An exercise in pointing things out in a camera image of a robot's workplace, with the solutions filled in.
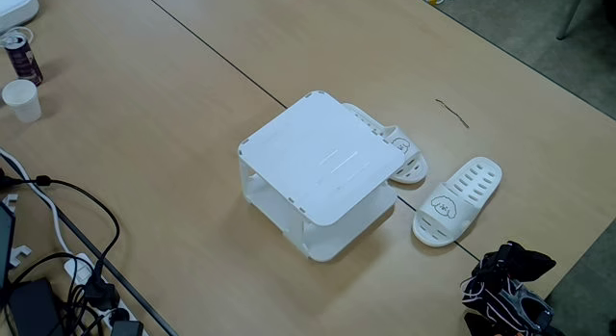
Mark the white paper cup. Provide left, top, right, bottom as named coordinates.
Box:
left=1, top=79, right=43, bottom=124

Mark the black power plug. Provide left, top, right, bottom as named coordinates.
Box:
left=84, top=277, right=121, bottom=312

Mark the grey chair leg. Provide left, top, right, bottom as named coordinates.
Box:
left=556, top=0, right=588, bottom=41

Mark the white plastic shoe rack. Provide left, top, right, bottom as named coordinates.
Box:
left=237, top=90, right=407, bottom=264

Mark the thin dark wire piece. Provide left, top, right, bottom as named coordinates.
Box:
left=434, top=98, right=471, bottom=130

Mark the white slipper with dog print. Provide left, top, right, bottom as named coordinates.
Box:
left=411, top=156, right=503, bottom=248
left=342, top=102, right=430, bottom=186

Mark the black power brick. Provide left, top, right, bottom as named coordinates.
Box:
left=7, top=277, right=64, bottom=336

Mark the white power strip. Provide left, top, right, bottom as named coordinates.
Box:
left=63, top=252, right=150, bottom=336

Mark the dark purple drink can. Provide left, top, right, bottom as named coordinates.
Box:
left=3, top=33, right=44, bottom=87

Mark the black plug adapter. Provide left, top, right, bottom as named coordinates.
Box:
left=109, top=307, right=145, bottom=336

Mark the white rounded device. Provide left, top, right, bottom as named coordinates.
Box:
left=0, top=0, right=40, bottom=34

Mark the black cable with ferrite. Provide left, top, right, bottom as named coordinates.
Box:
left=0, top=174, right=121, bottom=298

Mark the long white cable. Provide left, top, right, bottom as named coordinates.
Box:
left=0, top=147, right=73, bottom=256

